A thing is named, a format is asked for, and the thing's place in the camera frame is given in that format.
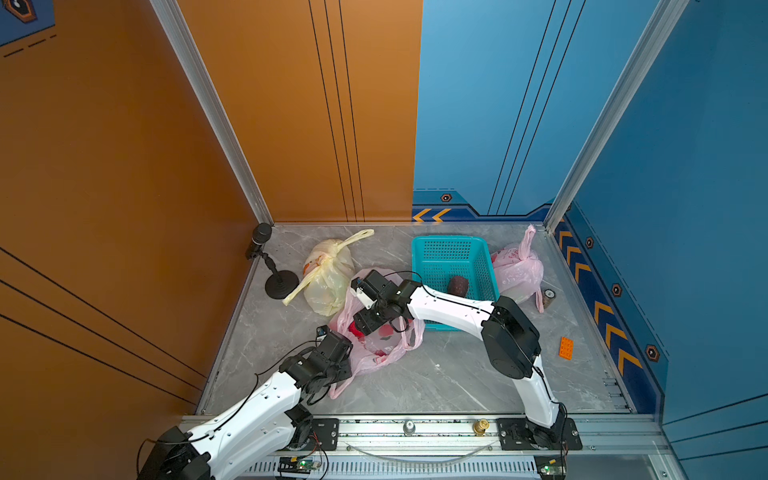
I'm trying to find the pink plastic bag with hearts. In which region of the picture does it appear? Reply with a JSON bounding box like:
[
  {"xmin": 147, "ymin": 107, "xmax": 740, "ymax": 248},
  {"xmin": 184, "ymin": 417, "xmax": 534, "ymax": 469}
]
[{"xmin": 330, "ymin": 268, "xmax": 425, "ymax": 400}]

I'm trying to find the dark maroon ball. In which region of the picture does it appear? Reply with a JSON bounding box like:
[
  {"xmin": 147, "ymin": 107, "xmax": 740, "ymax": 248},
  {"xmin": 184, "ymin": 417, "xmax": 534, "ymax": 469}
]
[{"xmin": 447, "ymin": 276, "xmax": 469, "ymax": 298}]

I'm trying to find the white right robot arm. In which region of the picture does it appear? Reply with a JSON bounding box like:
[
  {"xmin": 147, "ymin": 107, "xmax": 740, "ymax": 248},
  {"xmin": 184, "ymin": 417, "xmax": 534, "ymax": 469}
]
[{"xmin": 351, "ymin": 271, "xmax": 565, "ymax": 431}]

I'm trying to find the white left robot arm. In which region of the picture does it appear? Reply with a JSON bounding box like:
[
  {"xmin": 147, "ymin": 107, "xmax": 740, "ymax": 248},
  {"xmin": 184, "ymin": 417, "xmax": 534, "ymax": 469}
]
[{"xmin": 137, "ymin": 327, "xmax": 352, "ymax": 479}]

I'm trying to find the yellow knotted plastic bag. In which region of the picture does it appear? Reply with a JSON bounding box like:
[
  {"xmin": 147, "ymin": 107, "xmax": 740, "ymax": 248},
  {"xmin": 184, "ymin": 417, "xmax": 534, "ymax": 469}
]
[{"xmin": 282, "ymin": 229, "xmax": 375, "ymax": 317}]

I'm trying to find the pink knotted plastic bag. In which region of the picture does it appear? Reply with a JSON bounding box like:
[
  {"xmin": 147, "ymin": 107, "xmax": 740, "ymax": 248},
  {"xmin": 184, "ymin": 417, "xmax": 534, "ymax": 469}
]
[{"xmin": 491, "ymin": 225, "xmax": 544, "ymax": 313}]

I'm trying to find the teal plastic basket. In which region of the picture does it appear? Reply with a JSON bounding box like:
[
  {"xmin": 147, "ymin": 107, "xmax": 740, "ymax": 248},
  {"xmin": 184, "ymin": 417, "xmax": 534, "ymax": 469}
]
[{"xmin": 411, "ymin": 235, "xmax": 500, "ymax": 301}]

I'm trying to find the black desktop microphone stand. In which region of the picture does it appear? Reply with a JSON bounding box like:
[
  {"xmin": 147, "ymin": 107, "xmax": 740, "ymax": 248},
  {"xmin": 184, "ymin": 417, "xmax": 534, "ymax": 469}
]
[{"xmin": 245, "ymin": 223, "xmax": 300, "ymax": 300}]

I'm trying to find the left green circuit board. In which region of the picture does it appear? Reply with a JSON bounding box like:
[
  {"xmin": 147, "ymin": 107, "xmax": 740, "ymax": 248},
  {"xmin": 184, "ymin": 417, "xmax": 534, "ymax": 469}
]
[{"xmin": 276, "ymin": 457, "xmax": 318, "ymax": 478}]

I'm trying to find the green circuit board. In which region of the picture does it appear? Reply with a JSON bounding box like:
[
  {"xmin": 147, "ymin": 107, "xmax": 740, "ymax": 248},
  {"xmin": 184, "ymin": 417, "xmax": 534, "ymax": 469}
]
[
  {"xmin": 276, "ymin": 457, "xmax": 318, "ymax": 478},
  {"xmin": 534, "ymin": 456, "xmax": 567, "ymax": 480}
]

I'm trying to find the orange toy brick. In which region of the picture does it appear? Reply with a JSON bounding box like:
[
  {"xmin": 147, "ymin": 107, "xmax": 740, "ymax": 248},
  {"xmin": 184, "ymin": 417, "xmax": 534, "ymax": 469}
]
[{"xmin": 558, "ymin": 337, "xmax": 574, "ymax": 361}]

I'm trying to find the right green circuit board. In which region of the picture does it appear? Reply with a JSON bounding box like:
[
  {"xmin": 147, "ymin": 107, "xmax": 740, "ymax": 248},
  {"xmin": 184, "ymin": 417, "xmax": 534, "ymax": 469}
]
[{"xmin": 534, "ymin": 456, "xmax": 567, "ymax": 480}]

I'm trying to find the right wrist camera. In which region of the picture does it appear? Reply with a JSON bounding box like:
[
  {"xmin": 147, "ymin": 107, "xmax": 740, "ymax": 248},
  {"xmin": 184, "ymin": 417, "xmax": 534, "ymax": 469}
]
[{"xmin": 351, "ymin": 270, "xmax": 398, "ymax": 309}]

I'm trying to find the silver knob on rail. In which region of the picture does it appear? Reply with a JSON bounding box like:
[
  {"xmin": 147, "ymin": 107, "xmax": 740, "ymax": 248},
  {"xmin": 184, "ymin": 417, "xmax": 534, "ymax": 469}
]
[{"xmin": 403, "ymin": 420, "xmax": 416, "ymax": 436}]

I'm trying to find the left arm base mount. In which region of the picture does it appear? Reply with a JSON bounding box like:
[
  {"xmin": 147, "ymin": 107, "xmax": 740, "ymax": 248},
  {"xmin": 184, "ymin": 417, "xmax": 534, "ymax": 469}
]
[{"xmin": 288, "ymin": 418, "xmax": 340, "ymax": 452}]

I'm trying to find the brass knob on rail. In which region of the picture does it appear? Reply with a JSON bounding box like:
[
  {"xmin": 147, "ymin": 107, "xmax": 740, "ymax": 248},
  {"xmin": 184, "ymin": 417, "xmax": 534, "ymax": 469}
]
[{"xmin": 473, "ymin": 419, "xmax": 490, "ymax": 437}]

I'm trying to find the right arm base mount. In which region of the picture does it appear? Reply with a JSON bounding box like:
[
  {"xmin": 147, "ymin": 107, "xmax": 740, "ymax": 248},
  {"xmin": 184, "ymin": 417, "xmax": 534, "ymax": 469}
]
[{"xmin": 496, "ymin": 417, "xmax": 583, "ymax": 452}]

